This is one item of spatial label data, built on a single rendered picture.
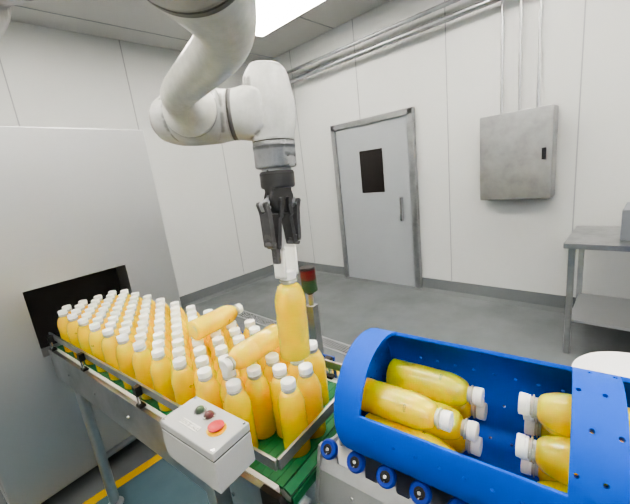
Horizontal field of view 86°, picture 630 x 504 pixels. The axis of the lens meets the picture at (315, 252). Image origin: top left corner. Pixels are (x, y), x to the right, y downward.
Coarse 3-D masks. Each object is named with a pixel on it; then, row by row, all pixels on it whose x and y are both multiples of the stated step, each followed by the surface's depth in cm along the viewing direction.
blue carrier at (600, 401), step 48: (384, 336) 78; (336, 384) 73; (480, 384) 80; (528, 384) 74; (576, 384) 55; (624, 384) 61; (384, 432) 65; (480, 432) 78; (576, 432) 50; (624, 432) 48; (432, 480) 62; (480, 480) 55; (528, 480) 51; (576, 480) 48; (624, 480) 45
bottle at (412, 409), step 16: (368, 384) 75; (384, 384) 74; (368, 400) 73; (384, 400) 71; (400, 400) 70; (416, 400) 68; (432, 400) 69; (384, 416) 71; (400, 416) 69; (416, 416) 67; (432, 416) 66
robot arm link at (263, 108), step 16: (256, 64) 66; (272, 64) 66; (256, 80) 65; (272, 80) 65; (288, 80) 68; (240, 96) 66; (256, 96) 65; (272, 96) 65; (288, 96) 67; (240, 112) 66; (256, 112) 66; (272, 112) 66; (288, 112) 68; (240, 128) 68; (256, 128) 67; (272, 128) 67; (288, 128) 68
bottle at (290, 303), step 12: (288, 288) 75; (300, 288) 77; (276, 300) 76; (288, 300) 75; (300, 300) 76; (276, 312) 77; (288, 312) 75; (300, 312) 76; (288, 324) 76; (300, 324) 76; (288, 336) 76; (300, 336) 77; (288, 348) 77; (300, 348) 77; (288, 360) 78; (300, 360) 78
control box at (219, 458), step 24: (192, 408) 82; (216, 408) 81; (168, 432) 78; (192, 432) 74; (216, 432) 73; (240, 432) 73; (192, 456) 73; (216, 456) 68; (240, 456) 73; (216, 480) 69
